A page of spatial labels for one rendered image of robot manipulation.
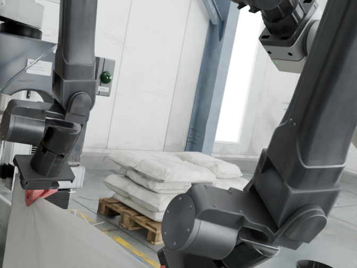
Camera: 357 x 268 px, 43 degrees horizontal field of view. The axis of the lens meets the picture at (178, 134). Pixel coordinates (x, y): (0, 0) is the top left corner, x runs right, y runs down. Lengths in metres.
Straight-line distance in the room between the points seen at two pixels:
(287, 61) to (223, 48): 5.71
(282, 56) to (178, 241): 0.63
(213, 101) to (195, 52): 0.78
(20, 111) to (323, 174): 0.51
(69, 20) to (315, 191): 0.47
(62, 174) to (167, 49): 5.65
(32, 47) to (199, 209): 0.66
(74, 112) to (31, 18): 0.32
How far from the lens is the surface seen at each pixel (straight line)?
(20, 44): 1.00
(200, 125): 6.92
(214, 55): 6.90
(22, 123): 0.78
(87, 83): 0.78
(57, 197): 1.11
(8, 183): 1.06
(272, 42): 0.98
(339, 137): 0.43
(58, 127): 0.80
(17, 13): 0.98
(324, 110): 0.41
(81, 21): 0.76
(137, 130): 6.32
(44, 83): 1.02
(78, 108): 0.77
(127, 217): 3.95
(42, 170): 0.85
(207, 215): 0.44
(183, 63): 6.68
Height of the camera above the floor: 1.30
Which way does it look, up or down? 6 degrees down
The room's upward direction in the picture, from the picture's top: 11 degrees clockwise
